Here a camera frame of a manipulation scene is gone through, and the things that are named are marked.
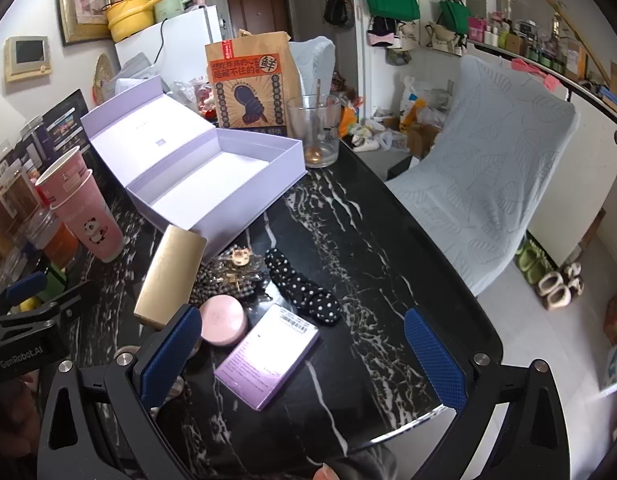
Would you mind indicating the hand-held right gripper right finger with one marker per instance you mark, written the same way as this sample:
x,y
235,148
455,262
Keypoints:
x,y
433,360

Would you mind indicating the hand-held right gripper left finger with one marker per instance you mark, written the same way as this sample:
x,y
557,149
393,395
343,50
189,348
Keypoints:
x,y
171,352

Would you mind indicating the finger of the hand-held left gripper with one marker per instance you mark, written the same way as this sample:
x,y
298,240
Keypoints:
x,y
23,285
68,300

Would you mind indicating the pink round compact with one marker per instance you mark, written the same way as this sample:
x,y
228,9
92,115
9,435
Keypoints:
x,y
223,320

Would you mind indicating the black white checkered scrunchie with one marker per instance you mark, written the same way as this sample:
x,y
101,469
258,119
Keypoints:
x,y
206,280

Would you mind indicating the gold rectangular box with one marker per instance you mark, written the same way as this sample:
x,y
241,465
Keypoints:
x,y
168,270

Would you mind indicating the small purple box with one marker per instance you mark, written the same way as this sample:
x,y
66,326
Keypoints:
x,y
268,355

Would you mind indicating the beige clear hair claw clip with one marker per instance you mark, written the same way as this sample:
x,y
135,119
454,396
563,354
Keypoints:
x,y
237,257

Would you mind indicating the black polka dot scrunchie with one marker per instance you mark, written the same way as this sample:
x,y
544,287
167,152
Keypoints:
x,y
298,285

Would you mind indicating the lavender gift box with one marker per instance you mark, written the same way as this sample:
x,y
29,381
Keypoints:
x,y
213,180

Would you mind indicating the stack of clear food containers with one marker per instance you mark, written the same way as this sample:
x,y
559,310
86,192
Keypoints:
x,y
18,210

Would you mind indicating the pink panda paper cup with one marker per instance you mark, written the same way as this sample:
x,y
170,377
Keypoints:
x,y
93,225

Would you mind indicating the dark pink paper cup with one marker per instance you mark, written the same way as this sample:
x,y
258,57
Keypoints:
x,y
63,175

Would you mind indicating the green slippers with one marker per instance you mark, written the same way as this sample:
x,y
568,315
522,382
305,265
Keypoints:
x,y
530,260

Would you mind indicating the beige fuzzy slippers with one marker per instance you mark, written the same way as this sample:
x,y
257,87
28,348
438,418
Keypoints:
x,y
558,287

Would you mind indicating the black printed pouch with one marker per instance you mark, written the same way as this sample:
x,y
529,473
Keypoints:
x,y
63,120

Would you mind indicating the chair with light blue cover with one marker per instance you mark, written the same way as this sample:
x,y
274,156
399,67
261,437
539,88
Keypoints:
x,y
316,60
488,160

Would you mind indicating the round woven mat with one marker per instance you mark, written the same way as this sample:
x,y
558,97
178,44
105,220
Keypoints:
x,y
103,80

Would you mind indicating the clear plastic bag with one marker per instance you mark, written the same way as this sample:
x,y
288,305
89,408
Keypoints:
x,y
186,91

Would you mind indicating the pile of plastic bags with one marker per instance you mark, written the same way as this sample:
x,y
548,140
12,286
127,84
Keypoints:
x,y
418,105

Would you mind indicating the clear glass cup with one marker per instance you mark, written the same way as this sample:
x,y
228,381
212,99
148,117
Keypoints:
x,y
298,125

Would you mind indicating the yellow cooking pot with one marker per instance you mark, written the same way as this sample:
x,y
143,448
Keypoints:
x,y
128,20

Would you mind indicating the white refrigerator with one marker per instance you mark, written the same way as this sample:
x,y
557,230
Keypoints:
x,y
188,35

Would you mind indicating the long copper stirring spoon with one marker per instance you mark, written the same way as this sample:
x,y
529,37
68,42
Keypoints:
x,y
318,92

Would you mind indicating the brown printed paper bag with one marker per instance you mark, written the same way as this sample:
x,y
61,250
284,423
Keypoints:
x,y
248,60

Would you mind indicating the row of bottles and jars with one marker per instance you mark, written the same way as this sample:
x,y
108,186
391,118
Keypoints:
x,y
528,42

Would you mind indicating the brown door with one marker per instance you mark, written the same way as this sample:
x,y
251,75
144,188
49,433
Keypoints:
x,y
258,10

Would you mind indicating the wall intercom panel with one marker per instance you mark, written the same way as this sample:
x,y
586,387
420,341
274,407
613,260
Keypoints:
x,y
28,52

